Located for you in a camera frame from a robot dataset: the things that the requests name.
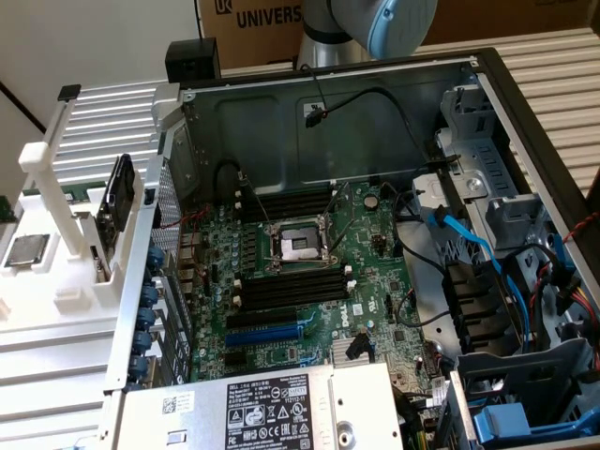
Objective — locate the green motherboard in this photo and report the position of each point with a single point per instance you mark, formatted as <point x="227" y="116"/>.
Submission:
<point x="375" y="290"/>

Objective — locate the silver CPU chip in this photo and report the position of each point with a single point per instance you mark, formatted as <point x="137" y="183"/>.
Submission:
<point x="25" y="250"/>

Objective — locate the graphics card with metal bracket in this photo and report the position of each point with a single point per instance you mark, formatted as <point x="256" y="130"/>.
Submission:
<point x="105" y="225"/>

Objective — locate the grey disk bay blue rail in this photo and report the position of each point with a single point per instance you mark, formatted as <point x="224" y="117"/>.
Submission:
<point x="515" y="370"/>

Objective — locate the black box-shaped mount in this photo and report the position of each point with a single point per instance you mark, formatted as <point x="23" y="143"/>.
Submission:
<point x="192" y="61"/>

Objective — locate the short black expansion slot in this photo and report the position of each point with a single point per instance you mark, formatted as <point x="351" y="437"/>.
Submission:
<point x="234" y="358"/>

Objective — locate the metal socket locking lever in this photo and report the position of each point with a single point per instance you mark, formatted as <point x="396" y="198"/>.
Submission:
<point x="257" y="197"/>
<point x="341" y="220"/>

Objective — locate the coin cell battery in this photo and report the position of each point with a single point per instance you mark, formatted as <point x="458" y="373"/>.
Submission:
<point x="372" y="201"/>

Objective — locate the grey metal drive cage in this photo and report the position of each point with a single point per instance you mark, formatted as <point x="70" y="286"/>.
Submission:
<point x="473" y="154"/>

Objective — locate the CPU socket with metal frame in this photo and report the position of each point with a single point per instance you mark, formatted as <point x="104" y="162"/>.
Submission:
<point x="300" y="244"/>

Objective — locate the plain brown cardboard box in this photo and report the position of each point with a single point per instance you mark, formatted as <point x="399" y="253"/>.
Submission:
<point x="515" y="19"/>

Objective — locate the black RAM slot bank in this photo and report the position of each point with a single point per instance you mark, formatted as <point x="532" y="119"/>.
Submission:
<point x="290" y="288"/>
<point x="290" y="201"/>

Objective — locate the silver chipset heat sink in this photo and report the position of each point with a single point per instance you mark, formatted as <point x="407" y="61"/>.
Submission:
<point x="340" y="351"/>

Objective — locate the printed cardboard box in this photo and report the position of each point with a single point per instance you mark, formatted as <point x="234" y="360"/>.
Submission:
<point x="253" y="42"/>

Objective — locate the long black expansion slot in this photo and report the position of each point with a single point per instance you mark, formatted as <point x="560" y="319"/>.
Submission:
<point x="262" y="318"/>

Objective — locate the blue expansion slot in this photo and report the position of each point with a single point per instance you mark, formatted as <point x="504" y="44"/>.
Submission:
<point x="262" y="335"/>

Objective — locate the silver power supply unit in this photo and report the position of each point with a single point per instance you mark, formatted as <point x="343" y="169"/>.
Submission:
<point x="211" y="412"/>

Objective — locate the open black PC case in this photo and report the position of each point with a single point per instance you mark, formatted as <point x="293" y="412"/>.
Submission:
<point x="262" y="136"/>

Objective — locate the black plastic air shroud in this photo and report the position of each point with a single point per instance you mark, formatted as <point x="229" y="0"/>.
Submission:
<point x="473" y="304"/>

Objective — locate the white parts rack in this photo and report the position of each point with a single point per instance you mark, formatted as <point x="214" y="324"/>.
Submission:
<point x="61" y="276"/>

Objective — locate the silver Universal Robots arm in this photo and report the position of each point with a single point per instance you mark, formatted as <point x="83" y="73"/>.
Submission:
<point x="356" y="19"/>

